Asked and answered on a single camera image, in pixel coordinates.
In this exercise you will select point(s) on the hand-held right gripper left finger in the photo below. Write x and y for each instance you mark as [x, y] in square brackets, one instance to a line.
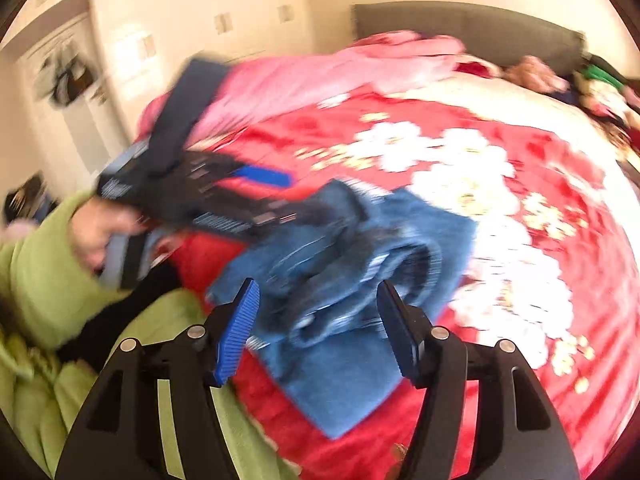
[240, 330]

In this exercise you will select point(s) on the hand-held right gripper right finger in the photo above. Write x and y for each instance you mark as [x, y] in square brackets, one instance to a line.
[400, 340]

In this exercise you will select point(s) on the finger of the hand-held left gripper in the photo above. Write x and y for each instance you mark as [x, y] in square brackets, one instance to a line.
[240, 222]
[265, 176]

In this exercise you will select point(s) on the blue denim lace-trimmed pants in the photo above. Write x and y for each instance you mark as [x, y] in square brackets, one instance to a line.
[350, 385]

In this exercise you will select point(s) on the person's left hand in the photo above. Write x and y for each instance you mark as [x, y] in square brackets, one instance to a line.
[97, 232]

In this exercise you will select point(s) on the white door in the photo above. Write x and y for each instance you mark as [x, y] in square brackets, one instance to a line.
[95, 130]

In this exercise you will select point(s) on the pink quilt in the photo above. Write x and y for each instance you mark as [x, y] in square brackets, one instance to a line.
[300, 80]

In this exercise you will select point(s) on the dark cloth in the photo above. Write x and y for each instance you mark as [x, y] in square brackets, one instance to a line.
[115, 315]

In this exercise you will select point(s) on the dark hanging bags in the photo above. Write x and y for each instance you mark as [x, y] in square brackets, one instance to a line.
[67, 80]

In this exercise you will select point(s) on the white wardrobe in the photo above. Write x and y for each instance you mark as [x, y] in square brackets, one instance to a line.
[175, 10]

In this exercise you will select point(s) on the red floral blanket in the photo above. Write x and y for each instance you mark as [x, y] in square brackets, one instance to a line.
[575, 310]

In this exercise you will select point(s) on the beige comforter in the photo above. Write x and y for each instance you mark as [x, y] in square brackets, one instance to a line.
[500, 100]

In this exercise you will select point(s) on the grey bed headboard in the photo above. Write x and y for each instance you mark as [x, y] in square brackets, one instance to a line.
[475, 25]

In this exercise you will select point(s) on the mauve crumpled garment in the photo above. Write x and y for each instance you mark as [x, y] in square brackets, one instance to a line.
[535, 72]

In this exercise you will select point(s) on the pile of folded clothes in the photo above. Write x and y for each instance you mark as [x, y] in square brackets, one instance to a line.
[605, 90]

